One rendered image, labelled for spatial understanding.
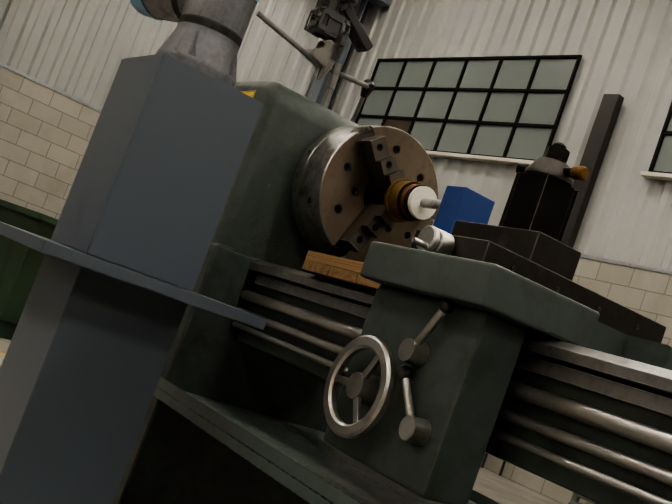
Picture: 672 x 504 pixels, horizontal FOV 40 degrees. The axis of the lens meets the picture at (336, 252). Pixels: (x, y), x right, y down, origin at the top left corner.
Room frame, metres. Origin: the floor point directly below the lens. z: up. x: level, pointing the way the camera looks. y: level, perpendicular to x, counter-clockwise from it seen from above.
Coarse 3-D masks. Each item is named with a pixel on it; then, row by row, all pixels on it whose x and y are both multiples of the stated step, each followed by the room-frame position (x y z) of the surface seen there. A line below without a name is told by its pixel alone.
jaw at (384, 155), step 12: (360, 132) 1.99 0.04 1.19; (372, 132) 1.99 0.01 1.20; (372, 144) 1.94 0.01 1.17; (384, 144) 1.96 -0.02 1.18; (372, 156) 1.96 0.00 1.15; (384, 156) 1.96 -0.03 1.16; (372, 168) 1.98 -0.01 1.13; (384, 168) 1.95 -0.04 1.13; (396, 168) 1.96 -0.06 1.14; (372, 180) 2.00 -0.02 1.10; (384, 180) 1.95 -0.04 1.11
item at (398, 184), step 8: (392, 184) 1.93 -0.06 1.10; (400, 184) 1.92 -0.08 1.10; (408, 184) 1.92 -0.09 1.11; (416, 184) 1.90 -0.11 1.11; (392, 192) 1.92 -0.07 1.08; (400, 192) 1.91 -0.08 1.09; (408, 192) 1.89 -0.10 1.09; (384, 200) 1.96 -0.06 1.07; (392, 200) 1.92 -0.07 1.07; (400, 200) 1.90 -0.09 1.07; (392, 208) 1.93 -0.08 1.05; (400, 208) 1.91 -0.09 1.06; (392, 216) 1.95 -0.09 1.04; (400, 216) 1.92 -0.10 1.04; (408, 216) 1.91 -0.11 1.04
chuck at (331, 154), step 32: (352, 128) 2.02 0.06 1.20; (384, 128) 2.00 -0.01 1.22; (320, 160) 1.98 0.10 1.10; (352, 160) 1.97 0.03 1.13; (416, 160) 2.06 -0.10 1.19; (320, 192) 1.95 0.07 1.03; (352, 192) 1.99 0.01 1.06; (384, 192) 2.09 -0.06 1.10; (320, 224) 1.97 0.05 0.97; (416, 224) 2.09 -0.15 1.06; (352, 256) 2.02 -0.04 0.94
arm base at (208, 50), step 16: (192, 16) 1.59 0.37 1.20; (176, 32) 1.59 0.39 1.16; (192, 32) 1.58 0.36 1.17; (208, 32) 1.58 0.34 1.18; (224, 32) 1.59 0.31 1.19; (160, 48) 1.60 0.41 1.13; (176, 48) 1.57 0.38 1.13; (192, 48) 1.57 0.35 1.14; (208, 48) 1.57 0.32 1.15; (224, 48) 1.59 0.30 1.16; (192, 64) 1.56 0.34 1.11; (208, 64) 1.57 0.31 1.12; (224, 64) 1.59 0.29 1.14; (224, 80) 1.59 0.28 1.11
